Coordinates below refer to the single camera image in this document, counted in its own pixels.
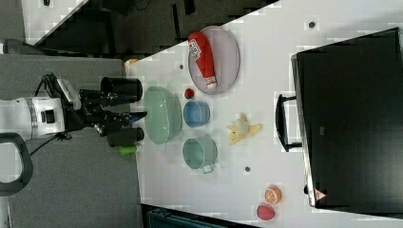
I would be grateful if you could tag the blue bowl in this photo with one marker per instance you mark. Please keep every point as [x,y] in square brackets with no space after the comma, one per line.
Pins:
[196,113]

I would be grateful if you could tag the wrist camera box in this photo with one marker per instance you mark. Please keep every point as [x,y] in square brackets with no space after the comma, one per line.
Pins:
[68,91]

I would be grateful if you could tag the large red strawberry toy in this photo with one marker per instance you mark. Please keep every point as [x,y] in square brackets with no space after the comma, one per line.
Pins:
[265,212]

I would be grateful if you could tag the black toaster oven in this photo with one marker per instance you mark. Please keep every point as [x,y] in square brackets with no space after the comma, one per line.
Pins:
[350,109]

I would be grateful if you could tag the green oval colander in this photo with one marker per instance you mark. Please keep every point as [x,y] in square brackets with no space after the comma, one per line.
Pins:
[163,121]

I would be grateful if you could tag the short black cup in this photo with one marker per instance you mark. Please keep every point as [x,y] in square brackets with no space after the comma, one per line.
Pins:
[125,137]

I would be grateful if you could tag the orange half toy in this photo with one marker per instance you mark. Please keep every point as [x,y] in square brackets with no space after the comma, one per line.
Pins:
[273,194]

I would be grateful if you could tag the tall black cup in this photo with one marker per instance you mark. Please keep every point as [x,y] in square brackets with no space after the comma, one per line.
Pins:
[131,89]

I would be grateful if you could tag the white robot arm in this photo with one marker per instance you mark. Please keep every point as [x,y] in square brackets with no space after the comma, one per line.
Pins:
[54,116]

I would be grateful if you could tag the green cup with handle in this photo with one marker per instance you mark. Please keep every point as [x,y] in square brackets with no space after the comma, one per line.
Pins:
[200,154]

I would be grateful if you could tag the green lime toy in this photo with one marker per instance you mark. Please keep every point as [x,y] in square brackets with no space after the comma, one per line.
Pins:
[127,150]

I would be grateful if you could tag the small red strawberry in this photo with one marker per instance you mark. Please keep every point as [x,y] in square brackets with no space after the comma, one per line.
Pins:
[189,93]

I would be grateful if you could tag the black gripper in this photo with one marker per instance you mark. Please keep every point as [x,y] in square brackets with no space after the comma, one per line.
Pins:
[92,113]

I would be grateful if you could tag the red ketchup bottle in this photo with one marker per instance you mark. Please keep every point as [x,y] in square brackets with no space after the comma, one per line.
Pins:
[201,52]

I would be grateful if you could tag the grey round plate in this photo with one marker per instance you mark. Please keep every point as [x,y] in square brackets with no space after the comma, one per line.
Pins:
[226,58]

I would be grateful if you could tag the peeled toy banana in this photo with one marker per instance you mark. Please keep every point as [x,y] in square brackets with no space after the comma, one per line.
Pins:
[241,129]

